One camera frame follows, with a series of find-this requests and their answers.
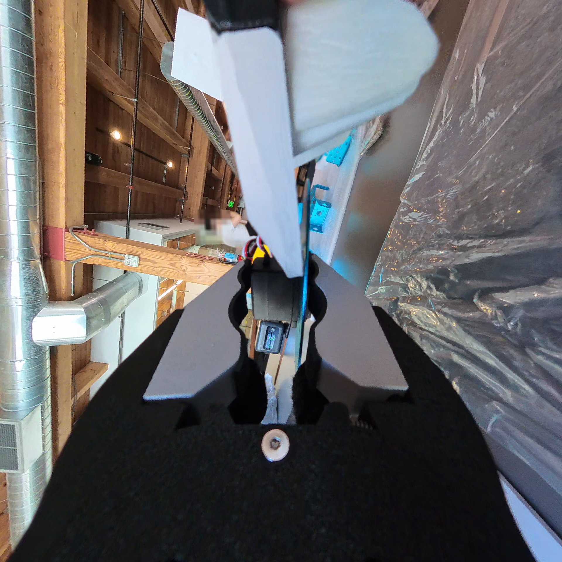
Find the large silver air duct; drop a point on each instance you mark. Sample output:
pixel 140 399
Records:
pixel 19 219

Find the clear plastic bag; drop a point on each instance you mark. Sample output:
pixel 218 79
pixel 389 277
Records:
pixel 483 219

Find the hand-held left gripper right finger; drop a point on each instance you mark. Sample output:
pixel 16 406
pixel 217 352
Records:
pixel 360 347

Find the yellow white curved panel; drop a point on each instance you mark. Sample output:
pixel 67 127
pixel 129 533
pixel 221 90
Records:
pixel 195 52

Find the silver spiral air duct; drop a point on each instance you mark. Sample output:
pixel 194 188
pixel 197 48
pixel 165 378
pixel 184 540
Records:
pixel 206 118

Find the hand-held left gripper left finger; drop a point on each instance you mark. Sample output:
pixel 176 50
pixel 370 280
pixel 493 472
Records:
pixel 197 351

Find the dark grey desk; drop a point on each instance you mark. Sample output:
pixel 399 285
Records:
pixel 382 184

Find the blue metal U bracket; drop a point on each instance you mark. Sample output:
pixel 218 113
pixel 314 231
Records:
pixel 338 153

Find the small blue metal bracket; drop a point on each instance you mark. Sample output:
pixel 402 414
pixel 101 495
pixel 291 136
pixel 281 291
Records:
pixel 318 215

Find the red fire extinguisher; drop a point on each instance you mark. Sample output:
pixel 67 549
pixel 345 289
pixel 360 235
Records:
pixel 230 257

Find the white plastic bag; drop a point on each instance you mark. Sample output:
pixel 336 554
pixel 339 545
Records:
pixel 271 401

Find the black servo motor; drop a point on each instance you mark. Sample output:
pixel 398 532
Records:
pixel 272 289

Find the blue round metal plate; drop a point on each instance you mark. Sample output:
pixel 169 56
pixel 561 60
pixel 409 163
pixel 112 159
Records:
pixel 302 342

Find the white foam sheet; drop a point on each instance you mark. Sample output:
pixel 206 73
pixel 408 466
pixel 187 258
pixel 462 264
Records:
pixel 338 210

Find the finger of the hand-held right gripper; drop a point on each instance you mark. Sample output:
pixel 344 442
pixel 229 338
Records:
pixel 263 131

